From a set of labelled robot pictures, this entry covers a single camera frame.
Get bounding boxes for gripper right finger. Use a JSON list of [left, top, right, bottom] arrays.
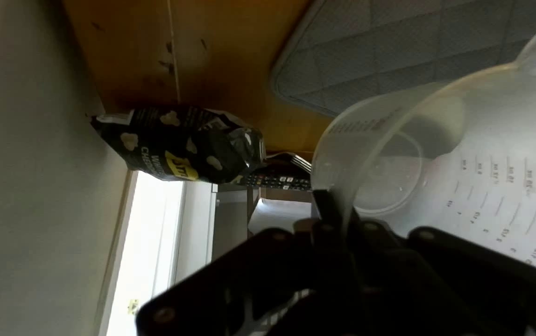
[[358, 220, 536, 336]]

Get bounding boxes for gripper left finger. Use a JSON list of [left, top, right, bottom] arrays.
[[135, 189, 364, 336]]

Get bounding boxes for clear plastic measuring jug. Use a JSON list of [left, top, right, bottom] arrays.
[[310, 21, 536, 280]]

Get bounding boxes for black remote control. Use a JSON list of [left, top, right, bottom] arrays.
[[239, 173, 315, 191]]

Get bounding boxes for window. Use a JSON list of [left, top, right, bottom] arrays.
[[104, 170, 218, 336]]

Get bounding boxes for silver fork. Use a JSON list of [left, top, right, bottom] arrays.
[[265, 152, 313, 174]]

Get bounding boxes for black popcorn bag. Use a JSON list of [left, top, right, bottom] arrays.
[[90, 106, 268, 184]]

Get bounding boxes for grey quilted mat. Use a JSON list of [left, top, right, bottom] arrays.
[[270, 0, 536, 118]]

